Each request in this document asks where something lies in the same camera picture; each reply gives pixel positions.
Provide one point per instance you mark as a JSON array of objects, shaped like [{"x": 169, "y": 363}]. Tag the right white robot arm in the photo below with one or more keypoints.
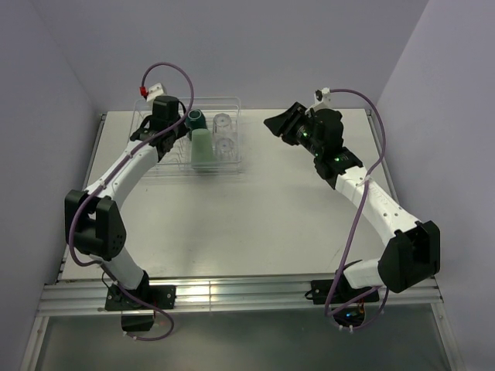
[{"x": 411, "y": 247}]

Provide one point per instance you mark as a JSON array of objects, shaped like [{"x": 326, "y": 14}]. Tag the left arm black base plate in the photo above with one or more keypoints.
[{"x": 159, "y": 296}]

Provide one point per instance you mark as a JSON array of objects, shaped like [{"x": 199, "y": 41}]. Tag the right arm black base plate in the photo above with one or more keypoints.
[{"x": 319, "y": 290}]

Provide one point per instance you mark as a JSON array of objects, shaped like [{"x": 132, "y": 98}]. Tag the aluminium rail frame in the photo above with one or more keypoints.
[{"x": 241, "y": 250}]

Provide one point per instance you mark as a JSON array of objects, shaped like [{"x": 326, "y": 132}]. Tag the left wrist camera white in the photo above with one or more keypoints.
[{"x": 149, "y": 94}]

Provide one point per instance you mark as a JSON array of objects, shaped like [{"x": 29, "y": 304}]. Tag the clear acrylic dish rack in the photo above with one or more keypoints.
[{"x": 178, "y": 161}]

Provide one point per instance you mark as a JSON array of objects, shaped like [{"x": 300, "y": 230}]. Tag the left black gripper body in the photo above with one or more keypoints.
[{"x": 179, "y": 131}]

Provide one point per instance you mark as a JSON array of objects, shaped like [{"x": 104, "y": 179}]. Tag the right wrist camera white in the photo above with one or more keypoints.
[{"x": 322, "y": 99}]

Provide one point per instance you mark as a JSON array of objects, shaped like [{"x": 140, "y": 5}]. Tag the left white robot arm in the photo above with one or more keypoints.
[{"x": 95, "y": 231}]

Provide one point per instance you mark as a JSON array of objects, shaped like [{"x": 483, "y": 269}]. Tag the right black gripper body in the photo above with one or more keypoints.
[{"x": 302, "y": 135}]

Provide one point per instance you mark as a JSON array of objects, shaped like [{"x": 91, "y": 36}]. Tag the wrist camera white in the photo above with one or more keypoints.
[
  {"x": 322, "y": 99},
  {"x": 149, "y": 94}
]

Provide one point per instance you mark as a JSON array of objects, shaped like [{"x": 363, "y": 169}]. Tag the dark teal mug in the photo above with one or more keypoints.
[{"x": 195, "y": 119}]

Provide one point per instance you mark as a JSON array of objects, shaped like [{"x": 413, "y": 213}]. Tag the light green plastic cup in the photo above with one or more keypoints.
[{"x": 202, "y": 155}]

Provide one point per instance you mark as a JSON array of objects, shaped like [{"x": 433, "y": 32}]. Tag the clear glass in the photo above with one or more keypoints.
[
  {"x": 223, "y": 126},
  {"x": 225, "y": 150}
]

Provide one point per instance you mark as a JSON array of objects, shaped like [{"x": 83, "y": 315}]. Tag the black box under left base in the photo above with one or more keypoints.
[{"x": 137, "y": 323}]

